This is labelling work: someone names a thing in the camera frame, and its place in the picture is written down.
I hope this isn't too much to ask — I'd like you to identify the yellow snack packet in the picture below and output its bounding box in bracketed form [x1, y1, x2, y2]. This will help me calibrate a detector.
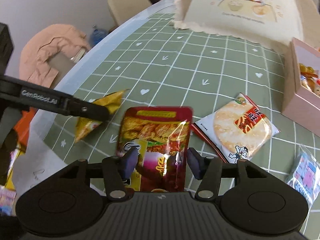
[74, 89, 128, 143]

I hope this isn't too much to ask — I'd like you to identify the rice cracker packet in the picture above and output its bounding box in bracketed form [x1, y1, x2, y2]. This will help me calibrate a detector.
[191, 93, 280, 164]

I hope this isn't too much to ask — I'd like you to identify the dark red jerky packet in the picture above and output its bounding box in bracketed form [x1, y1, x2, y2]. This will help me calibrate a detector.
[117, 106, 193, 192]

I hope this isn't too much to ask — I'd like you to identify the blue candy clear packet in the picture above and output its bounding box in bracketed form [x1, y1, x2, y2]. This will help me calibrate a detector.
[285, 145, 319, 209]

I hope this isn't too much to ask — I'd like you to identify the orange steamed bun snack packet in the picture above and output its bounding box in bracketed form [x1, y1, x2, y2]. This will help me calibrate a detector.
[300, 75, 319, 96]

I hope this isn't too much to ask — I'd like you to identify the chestnut snack packet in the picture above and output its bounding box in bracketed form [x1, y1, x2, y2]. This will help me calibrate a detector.
[299, 63, 318, 79]

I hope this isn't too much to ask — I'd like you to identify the pink jacket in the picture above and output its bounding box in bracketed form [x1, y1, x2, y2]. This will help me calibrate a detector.
[19, 24, 91, 88]

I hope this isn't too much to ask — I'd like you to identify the white paper sheet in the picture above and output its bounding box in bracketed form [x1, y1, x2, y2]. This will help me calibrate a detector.
[11, 139, 106, 205]

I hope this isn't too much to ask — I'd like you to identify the blue water bottle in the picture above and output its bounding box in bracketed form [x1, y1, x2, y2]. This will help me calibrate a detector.
[89, 25, 108, 47]

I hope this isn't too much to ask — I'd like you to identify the green checked tablecloth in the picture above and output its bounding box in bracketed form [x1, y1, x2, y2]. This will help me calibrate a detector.
[41, 11, 320, 235]

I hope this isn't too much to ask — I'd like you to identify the pink open gift box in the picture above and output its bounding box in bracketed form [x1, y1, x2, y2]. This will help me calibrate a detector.
[281, 38, 319, 135]

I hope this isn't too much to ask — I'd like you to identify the beige chair left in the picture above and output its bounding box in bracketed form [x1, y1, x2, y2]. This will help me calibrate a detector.
[107, 0, 152, 27]

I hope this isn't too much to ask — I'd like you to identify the cream mesh food cover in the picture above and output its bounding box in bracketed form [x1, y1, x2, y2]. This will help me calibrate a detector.
[173, 0, 304, 53]

